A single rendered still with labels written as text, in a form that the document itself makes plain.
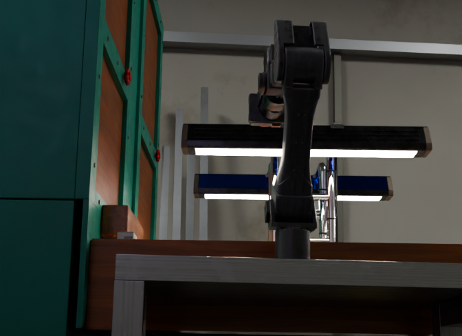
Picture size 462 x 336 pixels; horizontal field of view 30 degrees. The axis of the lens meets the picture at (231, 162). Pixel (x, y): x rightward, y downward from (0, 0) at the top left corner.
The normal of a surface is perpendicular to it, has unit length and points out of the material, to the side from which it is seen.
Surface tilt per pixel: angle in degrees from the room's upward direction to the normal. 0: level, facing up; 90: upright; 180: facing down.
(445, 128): 90
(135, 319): 90
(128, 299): 90
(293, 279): 90
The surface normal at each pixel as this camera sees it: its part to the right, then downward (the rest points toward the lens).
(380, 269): 0.08, -0.24
